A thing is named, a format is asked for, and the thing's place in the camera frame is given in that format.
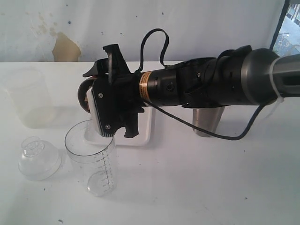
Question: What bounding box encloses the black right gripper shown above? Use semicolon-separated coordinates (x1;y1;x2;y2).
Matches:
82;44;144;138

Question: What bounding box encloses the brown wooden cup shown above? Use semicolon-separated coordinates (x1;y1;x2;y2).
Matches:
77;78;94;113

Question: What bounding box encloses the stainless steel cup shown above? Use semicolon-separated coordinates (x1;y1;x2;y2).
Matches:
192;107;225;133

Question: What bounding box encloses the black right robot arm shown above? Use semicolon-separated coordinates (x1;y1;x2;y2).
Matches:
77;44;300;138

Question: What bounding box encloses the clear plastic shaker body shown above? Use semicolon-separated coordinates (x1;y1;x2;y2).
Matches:
64;120;117;196

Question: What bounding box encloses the clear plastic shaker lid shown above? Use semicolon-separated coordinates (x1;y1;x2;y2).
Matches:
18;136;61;181

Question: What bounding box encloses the white rectangular tray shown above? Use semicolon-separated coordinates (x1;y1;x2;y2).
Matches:
83;89;154;147

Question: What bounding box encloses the translucent plastic jar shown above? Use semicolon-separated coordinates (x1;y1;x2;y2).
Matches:
2;67;56;128

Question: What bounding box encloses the white zip tie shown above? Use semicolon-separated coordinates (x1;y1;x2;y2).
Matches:
265;57;284;118

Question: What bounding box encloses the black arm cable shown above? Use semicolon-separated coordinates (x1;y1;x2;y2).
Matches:
139;28;270;142

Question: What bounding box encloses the dark window frame post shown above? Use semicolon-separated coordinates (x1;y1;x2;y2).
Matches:
269;0;290;50

